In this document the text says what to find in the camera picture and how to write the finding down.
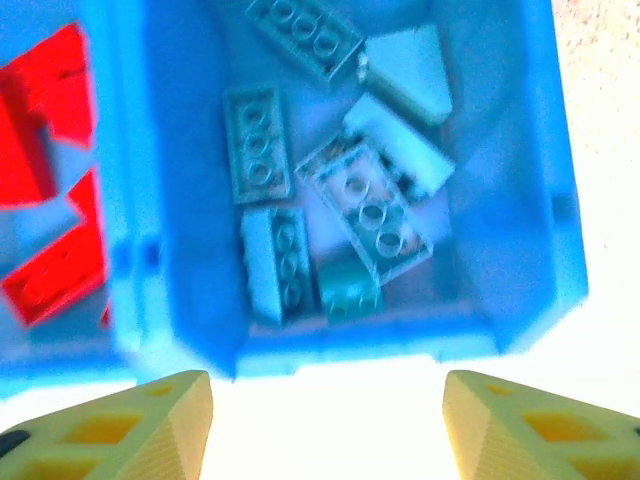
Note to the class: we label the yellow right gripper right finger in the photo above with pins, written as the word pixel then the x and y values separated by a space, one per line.
pixel 540 440

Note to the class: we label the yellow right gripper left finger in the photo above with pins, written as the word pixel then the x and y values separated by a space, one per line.
pixel 100 440

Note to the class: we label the narrow blue lego brick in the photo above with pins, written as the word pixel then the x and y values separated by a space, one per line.
pixel 350 295

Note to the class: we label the blue lego slope brick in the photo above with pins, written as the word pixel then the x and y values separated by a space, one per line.
pixel 410 75

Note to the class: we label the blue divided plastic bin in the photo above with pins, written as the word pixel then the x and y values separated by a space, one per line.
pixel 175 150

